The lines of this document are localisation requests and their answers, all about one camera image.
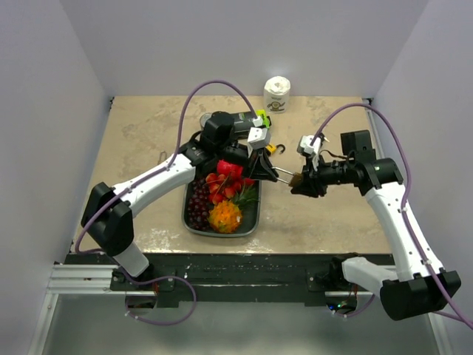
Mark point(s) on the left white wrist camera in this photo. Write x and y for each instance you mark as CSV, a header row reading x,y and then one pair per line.
x,y
258,138

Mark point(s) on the large brass padlock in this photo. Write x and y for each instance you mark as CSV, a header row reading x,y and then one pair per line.
x,y
290,178

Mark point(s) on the black green box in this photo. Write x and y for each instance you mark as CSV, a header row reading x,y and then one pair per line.
x,y
244,121

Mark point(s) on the red pomegranate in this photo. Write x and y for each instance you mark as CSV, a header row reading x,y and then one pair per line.
x,y
229,169

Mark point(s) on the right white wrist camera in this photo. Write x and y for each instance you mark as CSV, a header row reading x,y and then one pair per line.
x,y
310,147

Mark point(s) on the small brass padlock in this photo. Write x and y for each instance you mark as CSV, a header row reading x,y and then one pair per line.
x,y
162,157

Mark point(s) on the toilet paper roll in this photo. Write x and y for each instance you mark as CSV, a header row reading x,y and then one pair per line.
x,y
276,94

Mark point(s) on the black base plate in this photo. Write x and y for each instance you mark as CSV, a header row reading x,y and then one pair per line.
x,y
175,278

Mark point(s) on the red cherries bunch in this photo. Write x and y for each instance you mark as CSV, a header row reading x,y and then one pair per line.
x,y
222,187

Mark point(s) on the dark red grape bunch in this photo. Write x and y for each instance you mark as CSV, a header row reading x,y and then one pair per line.
x,y
198,206

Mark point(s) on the dark grey fruit tray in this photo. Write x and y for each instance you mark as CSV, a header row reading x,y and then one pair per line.
x,y
248,200

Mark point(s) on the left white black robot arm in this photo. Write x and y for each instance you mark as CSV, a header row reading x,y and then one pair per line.
x,y
110,210

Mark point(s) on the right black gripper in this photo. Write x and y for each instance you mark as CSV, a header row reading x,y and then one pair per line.
x,y
310,185

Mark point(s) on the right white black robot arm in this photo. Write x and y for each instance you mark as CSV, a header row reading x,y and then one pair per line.
x,y
419,284

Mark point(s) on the yellow black padlock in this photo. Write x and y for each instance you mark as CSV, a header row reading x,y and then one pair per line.
x,y
273,149

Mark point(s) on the orange dragon fruit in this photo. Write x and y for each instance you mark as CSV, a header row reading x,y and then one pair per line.
x,y
225,217

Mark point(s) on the tin can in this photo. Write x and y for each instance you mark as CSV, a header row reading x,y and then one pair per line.
x,y
204,118

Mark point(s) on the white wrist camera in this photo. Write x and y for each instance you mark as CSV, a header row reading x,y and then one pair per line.
x,y
258,138
310,147

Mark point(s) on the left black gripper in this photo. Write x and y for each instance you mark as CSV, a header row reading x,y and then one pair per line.
x,y
259,166

